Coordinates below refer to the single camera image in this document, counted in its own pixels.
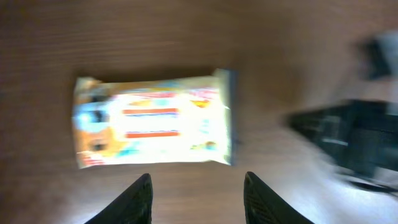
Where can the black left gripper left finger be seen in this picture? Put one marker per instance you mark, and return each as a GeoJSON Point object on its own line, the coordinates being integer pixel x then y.
{"type": "Point", "coordinates": [133, 206]}

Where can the yellow wet wipes pack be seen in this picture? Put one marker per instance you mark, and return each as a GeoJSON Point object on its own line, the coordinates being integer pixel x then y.
{"type": "Point", "coordinates": [178, 120]}

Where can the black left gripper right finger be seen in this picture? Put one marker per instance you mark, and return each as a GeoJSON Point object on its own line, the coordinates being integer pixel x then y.
{"type": "Point", "coordinates": [264, 206]}

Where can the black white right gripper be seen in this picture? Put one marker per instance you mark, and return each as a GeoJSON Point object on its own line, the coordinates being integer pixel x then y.
{"type": "Point", "coordinates": [367, 129]}

